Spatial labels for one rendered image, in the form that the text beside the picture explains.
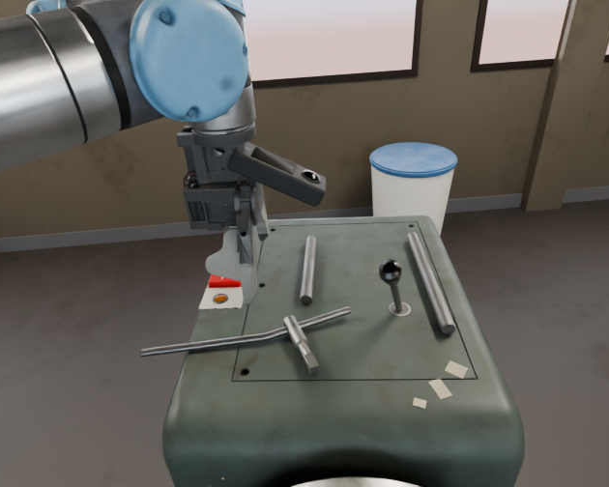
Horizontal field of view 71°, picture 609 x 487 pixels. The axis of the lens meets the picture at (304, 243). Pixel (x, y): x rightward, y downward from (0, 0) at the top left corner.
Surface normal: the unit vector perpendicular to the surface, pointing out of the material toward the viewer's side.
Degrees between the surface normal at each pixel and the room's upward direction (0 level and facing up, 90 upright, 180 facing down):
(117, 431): 0
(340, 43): 90
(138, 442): 0
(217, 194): 90
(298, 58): 90
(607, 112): 90
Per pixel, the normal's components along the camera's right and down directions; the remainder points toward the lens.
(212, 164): -0.04, 0.53
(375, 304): -0.06, -0.85
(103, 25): 0.36, -0.31
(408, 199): -0.25, 0.57
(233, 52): 0.62, 0.39
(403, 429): -0.07, -0.39
